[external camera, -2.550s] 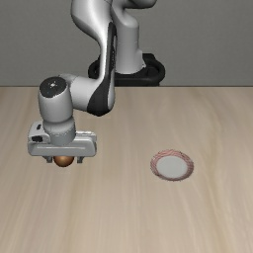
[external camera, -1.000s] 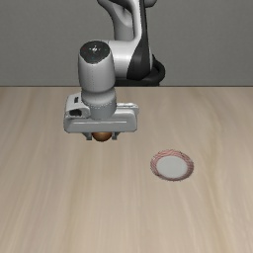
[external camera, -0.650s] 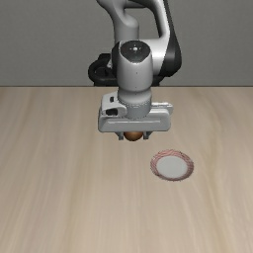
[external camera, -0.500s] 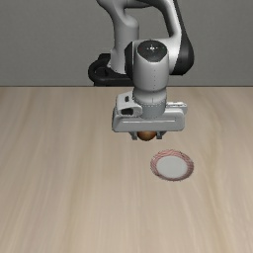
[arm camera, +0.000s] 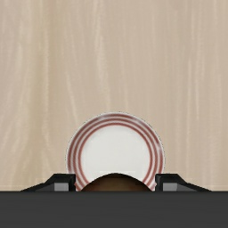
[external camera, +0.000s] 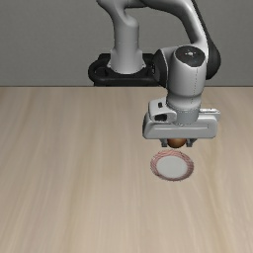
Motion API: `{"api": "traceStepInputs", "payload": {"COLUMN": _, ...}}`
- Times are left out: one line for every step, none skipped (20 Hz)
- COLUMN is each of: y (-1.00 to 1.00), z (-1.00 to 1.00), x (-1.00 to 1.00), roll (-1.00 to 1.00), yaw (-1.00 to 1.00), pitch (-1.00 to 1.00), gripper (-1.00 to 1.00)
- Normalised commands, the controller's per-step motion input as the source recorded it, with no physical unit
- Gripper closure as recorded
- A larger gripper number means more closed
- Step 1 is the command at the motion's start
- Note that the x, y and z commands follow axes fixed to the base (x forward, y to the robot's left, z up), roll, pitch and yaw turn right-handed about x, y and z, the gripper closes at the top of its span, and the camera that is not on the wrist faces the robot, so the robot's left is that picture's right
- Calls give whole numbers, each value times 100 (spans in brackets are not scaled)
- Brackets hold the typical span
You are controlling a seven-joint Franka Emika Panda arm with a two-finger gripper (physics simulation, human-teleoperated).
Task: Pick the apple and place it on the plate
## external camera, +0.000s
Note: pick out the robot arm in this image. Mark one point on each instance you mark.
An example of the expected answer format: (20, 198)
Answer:
(187, 75)

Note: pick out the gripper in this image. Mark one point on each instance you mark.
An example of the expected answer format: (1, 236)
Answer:
(179, 127)

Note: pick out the red apple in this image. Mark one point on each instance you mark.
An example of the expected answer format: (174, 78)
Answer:
(176, 142)

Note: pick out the white plate with red rim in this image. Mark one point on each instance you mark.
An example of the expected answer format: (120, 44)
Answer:
(172, 165)

